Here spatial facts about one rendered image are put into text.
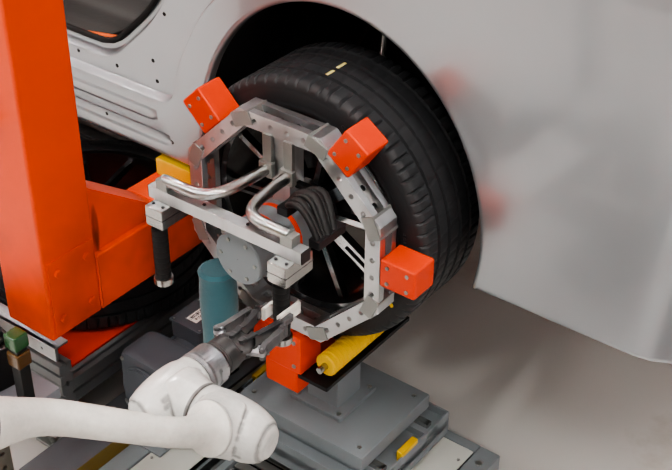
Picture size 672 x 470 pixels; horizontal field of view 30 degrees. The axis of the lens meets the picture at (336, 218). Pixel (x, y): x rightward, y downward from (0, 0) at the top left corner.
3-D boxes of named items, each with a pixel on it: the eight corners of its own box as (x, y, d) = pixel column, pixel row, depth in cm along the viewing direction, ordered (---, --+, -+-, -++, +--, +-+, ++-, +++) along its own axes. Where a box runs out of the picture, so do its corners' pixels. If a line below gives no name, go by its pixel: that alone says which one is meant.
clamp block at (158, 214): (191, 213, 275) (190, 193, 272) (162, 232, 269) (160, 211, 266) (174, 206, 277) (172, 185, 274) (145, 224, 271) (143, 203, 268)
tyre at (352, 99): (534, 191, 271) (326, -19, 281) (476, 240, 255) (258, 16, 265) (398, 336, 319) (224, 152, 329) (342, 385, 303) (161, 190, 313)
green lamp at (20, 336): (30, 345, 281) (27, 331, 278) (16, 354, 278) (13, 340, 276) (18, 338, 283) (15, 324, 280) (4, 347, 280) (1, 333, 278)
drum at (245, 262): (323, 252, 283) (323, 200, 276) (262, 298, 269) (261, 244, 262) (275, 231, 291) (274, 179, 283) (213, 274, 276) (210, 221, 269)
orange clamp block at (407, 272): (399, 269, 272) (433, 284, 268) (378, 286, 267) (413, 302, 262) (400, 243, 268) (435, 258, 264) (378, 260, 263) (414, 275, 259)
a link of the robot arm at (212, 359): (214, 403, 241) (234, 387, 245) (211, 367, 236) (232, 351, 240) (179, 384, 245) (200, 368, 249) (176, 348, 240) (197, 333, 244)
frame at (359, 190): (393, 357, 284) (401, 150, 254) (376, 372, 280) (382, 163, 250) (214, 270, 312) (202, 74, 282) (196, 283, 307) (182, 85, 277)
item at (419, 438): (447, 435, 334) (449, 408, 329) (368, 516, 310) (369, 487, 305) (300, 361, 359) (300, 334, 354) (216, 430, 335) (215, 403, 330)
